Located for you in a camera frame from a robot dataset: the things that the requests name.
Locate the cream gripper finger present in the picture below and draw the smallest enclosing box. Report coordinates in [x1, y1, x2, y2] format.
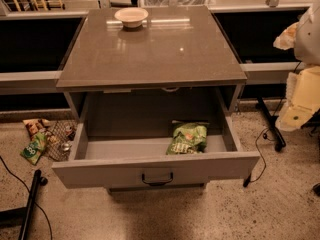
[273, 23, 298, 50]
[276, 66, 320, 131]

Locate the green jalapeno chip bag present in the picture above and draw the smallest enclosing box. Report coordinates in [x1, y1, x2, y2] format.
[166, 121, 209, 155]

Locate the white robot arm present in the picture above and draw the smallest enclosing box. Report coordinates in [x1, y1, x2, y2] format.
[273, 1, 320, 131]

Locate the grey cabinet with counter top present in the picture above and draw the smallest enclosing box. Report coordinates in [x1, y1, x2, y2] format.
[56, 6, 247, 111]

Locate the grey open top drawer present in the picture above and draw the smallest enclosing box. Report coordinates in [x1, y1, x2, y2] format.
[53, 87, 259, 191]

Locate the brown snack bag on floor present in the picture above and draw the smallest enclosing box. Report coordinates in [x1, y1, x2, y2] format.
[23, 118, 51, 138]

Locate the green snack bag on floor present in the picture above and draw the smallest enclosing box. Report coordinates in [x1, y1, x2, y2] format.
[20, 132, 47, 165]

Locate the black stand leg right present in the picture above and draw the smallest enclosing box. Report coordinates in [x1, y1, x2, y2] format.
[256, 97, 286, 152]

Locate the black stand leg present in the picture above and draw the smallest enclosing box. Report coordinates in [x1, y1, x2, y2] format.
[256, 97, 286, 152]
[0, 170, 47, 240]

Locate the white bowl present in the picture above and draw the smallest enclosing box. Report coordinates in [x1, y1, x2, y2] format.
[114, 7, 148, 28]

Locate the small can in basket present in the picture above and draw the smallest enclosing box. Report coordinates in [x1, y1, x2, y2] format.
[61, 142, 71, 152]

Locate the black stand leg left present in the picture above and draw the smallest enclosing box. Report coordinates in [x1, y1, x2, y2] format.
[0, 170, 47, 240]

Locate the black cable right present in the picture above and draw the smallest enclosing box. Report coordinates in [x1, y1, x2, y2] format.
[242, 62, 303, 188]

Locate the black cable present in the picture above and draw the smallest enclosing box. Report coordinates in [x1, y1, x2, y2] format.
[242, 62, 303, 188]
[0, 155, 54, 240]

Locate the black drawer handle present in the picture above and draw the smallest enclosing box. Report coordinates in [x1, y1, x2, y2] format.
[141, 173, 174, 187]

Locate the wire mesh basket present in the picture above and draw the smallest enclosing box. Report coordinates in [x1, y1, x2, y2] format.
[45, 120, 77, 162]

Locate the black cable left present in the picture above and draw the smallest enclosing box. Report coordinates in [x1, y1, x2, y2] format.
[0, 155, 54, 240]

